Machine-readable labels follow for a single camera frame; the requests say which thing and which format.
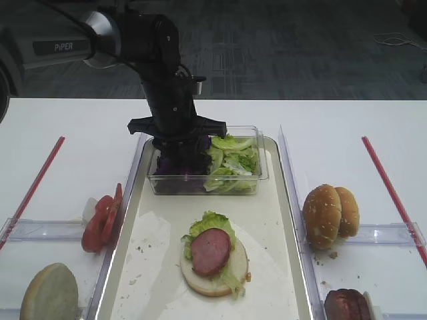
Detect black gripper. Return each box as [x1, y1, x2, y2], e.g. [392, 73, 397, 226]
[127, 115, 228, 175]

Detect clear acrylic rack arm left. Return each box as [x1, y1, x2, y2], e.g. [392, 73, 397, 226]
[1, 139, 153, 242]

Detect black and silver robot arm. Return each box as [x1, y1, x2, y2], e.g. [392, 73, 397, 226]
[1, 6, 227, 175]

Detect green lettuce leaves in container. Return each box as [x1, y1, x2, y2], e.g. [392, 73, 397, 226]
[203, 134, 260, 195]

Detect red tomato slices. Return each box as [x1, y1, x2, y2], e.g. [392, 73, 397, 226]
[81, 183, 123, 253]

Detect lettuce leaf on bun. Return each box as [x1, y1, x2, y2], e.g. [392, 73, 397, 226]
[181, 210, 247, 298]

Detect brown meat patty slices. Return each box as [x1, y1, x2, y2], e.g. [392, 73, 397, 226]
[324, 289, 372, 320]

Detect purple cabbage in container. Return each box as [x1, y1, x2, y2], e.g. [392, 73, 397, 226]
[154, 139, 208, 175]

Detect clear plastic salad container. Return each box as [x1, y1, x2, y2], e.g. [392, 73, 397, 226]
[147, 126, 269, 195]

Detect pink ham slice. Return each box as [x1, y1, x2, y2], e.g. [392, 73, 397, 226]
[191, 228, 232, 277]

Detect metal serving tray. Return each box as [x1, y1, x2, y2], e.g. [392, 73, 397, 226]
[97, 139, 311, 319]

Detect bottom bun on tray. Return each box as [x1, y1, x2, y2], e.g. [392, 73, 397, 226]
[179, 229, 249, 297]

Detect white parchment paper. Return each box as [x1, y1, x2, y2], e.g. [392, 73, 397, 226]
[109, 146, 301, 320]

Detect sesame bun top front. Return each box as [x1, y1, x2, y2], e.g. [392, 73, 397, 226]
[302, 184, 342, 249]

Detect sesame bun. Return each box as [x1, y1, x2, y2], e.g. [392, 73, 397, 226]
[302, 184, 342, 249]
[335, 187, 360, 238]

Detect red strip left side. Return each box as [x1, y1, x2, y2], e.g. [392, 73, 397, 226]
[0, 136, 65, 249]

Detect red strip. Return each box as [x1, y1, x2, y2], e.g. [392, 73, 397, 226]
[361, 136, 426, 265]
[0, 136, 65, 249]

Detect sesame bun top rear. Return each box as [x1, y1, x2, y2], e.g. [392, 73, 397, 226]
[335, 187, 360, 238]

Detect red strip right side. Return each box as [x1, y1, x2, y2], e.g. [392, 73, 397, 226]
[361, 136, 426, 265]

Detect bun half lower left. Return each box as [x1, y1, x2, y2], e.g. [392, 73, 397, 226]
[19, 263, 79, 320]

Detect clear acrylic divider rail left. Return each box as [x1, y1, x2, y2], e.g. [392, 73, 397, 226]
[80, 133, 147, 319]

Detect white cable on floor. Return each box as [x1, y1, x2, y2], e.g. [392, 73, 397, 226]
[372, 31, 427, 52]

